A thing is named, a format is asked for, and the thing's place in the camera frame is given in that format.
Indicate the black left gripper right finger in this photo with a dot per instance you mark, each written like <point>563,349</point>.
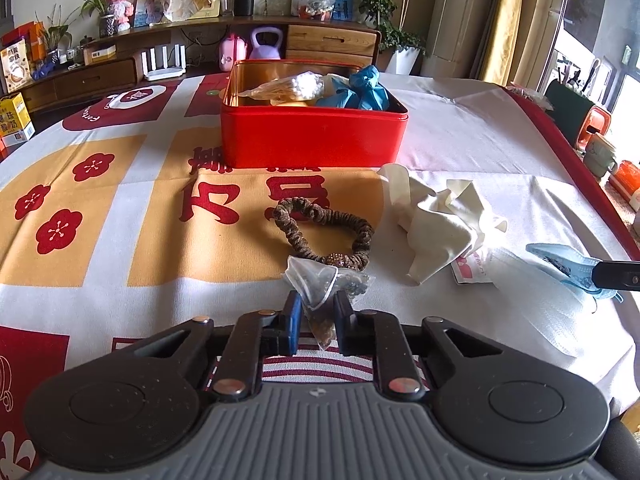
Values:
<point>354,329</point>

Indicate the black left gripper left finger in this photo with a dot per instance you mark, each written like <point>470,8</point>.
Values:
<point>281,333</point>

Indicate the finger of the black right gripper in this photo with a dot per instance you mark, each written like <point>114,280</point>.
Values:
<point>617,275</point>

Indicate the small clear plastic bag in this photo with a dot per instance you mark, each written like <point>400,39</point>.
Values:
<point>317,284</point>

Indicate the brown fabric scrunchie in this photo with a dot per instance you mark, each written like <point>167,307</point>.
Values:
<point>324,235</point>

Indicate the blue rubber glove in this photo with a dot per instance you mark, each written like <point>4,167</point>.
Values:
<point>360,91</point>

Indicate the yellow rubber toy figure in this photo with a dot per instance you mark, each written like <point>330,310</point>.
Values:
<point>292,102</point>

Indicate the white crumpled cloth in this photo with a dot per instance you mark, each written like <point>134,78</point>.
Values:
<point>441,226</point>

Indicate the festive printed tablecloth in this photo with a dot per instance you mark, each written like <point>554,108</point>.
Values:
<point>138,272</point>

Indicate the red square tin box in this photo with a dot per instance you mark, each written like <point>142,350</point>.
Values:
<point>257,134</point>

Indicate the bagged cotton balls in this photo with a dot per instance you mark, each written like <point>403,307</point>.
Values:
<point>307,86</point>

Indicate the golden window curtain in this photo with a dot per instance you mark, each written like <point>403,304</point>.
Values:
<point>517,41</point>

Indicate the white tall planter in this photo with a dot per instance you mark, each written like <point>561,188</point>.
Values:
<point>402,61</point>

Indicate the purple kettlebell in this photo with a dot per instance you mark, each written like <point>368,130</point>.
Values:
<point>266,43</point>

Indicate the white wifi router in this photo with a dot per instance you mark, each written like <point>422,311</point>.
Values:
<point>163,62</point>

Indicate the blue plastic container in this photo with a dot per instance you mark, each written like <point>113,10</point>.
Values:
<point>343,11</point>

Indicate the white standing air conditioner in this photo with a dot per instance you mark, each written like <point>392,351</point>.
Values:
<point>453,39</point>

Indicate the wooden tv cabinet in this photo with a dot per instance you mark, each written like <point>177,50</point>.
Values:
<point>307,40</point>

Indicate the tall green potted plant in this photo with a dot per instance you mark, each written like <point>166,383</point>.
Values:
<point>389,18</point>

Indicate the small cream box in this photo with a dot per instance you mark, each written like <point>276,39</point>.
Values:
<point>98,55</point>

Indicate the yellow carton box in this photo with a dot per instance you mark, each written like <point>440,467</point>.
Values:
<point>16,125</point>

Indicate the small potted plant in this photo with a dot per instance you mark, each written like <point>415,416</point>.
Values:
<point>106,18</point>

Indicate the cereal gift box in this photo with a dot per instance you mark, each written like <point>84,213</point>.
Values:
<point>15,68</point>

